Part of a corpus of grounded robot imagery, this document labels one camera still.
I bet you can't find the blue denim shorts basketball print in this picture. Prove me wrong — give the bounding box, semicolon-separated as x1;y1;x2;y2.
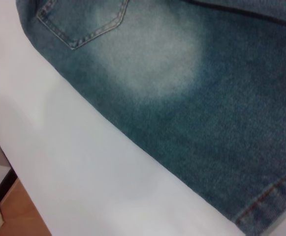
15;0;286;234

